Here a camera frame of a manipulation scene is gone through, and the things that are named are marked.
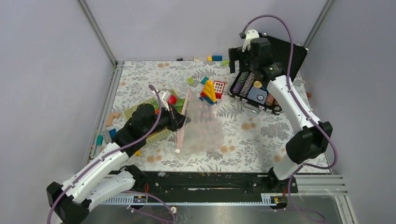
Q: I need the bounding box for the floral table mat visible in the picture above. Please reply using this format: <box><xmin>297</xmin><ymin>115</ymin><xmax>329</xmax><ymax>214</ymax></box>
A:
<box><xmin>97</xmin><ymin>60</ymin><xmax>332</xmax><ymax>174</ymax></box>

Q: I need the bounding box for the red toy apple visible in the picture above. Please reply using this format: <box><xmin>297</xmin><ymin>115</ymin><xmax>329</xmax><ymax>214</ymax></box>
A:
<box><xmin>167</xmin><ymin>95</ymin><xmax>177</xmax><ymax>105</ymax></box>

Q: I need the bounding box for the green toy leaf vegetable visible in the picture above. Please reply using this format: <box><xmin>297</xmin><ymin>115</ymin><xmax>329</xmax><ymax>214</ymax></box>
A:
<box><xmin>174</xmin><ymin>98</ymin><xmax>185</xmax><ymax>113</ymax></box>

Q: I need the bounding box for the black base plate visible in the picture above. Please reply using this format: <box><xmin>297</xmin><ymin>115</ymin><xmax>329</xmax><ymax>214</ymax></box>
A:
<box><xmin>85</xmin><ymin>165</ymin><xmax>297</xmax><ymax>205</ymax></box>

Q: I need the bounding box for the clear pink dotted zip bag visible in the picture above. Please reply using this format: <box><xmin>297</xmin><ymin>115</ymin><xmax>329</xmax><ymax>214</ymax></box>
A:
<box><xmin>175</xmin><ymin>90</ymin><xmax>224</xmax><ymax>154</ymax></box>

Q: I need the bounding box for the tan wooden block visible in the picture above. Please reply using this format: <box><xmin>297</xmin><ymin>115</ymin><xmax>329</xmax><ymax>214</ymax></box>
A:
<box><xmin>105</xmin><ymin>112</ymin><xmax>121</xmax><ymax>126</ymax></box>

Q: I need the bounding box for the black poker chip case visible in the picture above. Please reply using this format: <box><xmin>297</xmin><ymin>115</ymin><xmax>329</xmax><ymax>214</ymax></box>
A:
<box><xmin>228</xmin><ymin>33</ymin><xmax>308</xmax><ymax>115</ymax></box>

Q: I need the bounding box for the teal toy block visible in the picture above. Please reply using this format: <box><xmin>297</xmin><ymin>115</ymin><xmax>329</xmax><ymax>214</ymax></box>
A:
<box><xmin>200</xmin><ymin>77</ymin><xmax>209</xmax><ymax>85</ymax></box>

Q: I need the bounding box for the blue grey block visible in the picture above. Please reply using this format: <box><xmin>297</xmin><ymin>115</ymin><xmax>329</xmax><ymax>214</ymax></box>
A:
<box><xmin>102</xmin><ymin>128</ymin><xmax>117</xmax><ymax>144</ymax></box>

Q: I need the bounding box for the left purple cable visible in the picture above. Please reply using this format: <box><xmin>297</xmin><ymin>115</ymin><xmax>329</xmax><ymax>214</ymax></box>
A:
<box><xmin>46</xmin><ymin>84</ymin><xmax>163</xmax><ymax>224</ymax></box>

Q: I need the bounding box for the red white window block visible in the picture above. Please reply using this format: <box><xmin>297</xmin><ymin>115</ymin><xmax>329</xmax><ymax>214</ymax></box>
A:
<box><xmin>213</xmin><ymin>81</ymin><xmax>225</xmax><ymax>99</ymax></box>

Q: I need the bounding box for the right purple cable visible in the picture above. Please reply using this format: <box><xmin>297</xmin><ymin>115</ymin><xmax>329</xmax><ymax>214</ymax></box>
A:
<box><xmin>241</xmin><ymin>14</ymin><xmax>339</xmax><ymax>224</ymax></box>

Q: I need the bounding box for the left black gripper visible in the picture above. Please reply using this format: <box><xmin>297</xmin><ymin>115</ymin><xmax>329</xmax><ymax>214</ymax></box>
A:
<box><xmin>144</xmin><ymin>103</ymin><xmax>191</xmax><ymax>137</ymax></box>

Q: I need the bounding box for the purple cable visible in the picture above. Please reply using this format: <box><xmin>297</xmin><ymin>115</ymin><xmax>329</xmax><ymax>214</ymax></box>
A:
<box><xmin>46</xmin><ymin>84</ymin><xmax>163</xmax><ymax>224</ymax></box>
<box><xmin>241</xmin><ymin>14</ymin><xmax>339</xmax><ymax>224</ymax></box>

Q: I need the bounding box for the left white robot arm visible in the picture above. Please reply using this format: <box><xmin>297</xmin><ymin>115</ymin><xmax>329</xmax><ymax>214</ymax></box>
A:
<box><xmin>46</xmin><ymin>104</ymin><xmax>191</xmax><ymax>224</ymax></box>

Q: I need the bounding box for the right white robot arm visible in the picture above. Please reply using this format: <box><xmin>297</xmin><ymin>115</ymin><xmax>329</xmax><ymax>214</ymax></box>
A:
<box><xmin>228</xmin><ymin>29</ymin><xmax>332</xmax><ymax>192</ymax></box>

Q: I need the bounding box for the green arch block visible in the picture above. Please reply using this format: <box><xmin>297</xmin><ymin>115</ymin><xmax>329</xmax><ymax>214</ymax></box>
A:
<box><xmin>222</xmin><ymin>60</ymin><xmax>229</xmax><ymax>67</ymax></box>

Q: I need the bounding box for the yellow toy block sailboat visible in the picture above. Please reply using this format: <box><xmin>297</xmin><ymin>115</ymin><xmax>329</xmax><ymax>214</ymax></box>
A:
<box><xmin>199</xmin><ymin>80</ymin><xmax>217</xmax><ymax>105</ymax></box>

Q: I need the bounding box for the teal block at rail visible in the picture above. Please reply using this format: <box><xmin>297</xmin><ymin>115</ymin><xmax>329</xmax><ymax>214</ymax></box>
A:
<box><xmin>95</xmin><ymin>135</ymin><xmax>103</xmax><ymax>146</ymax></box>

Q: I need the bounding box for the blue yellow brick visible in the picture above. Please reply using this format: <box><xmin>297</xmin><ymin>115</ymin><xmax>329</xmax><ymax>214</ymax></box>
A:
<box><xmin>207</xmin><ymin>55</ymin><xmax>223</xmax><ymax>62</ymax></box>

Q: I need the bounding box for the pale green plastic basket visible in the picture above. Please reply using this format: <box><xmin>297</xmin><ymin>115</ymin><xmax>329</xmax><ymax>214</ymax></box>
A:
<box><xmin>122</xmin><ymin>97</ymin><xmax>171</xmax><ymax>146</ymax></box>

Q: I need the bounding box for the small green toy block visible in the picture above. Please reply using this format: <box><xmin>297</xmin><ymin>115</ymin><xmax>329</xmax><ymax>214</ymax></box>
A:
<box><xmin>187</xmin><ymin>77</ymin><xmax>195</xmax><ymax>85</ymax></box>

